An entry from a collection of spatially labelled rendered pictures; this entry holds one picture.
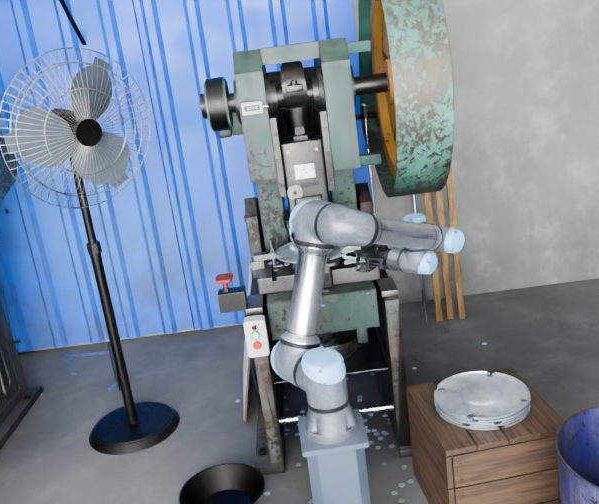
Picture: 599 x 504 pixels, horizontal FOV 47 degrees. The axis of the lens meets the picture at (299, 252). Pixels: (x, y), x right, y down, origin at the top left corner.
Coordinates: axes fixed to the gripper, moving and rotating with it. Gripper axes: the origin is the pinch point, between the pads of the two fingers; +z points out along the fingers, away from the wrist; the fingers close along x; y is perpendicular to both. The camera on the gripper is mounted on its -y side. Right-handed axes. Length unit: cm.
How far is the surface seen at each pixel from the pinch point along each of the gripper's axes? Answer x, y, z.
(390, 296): 16.2, -3.5, -14.9
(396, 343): 32.9, -1.0, -16.9
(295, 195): -20.4, 0.5, 18.0
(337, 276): 10.4, -2.2, 5.9
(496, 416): 39, 20, -61
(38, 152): -48, 55, 86
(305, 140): -38.8, -6.4, 15.6
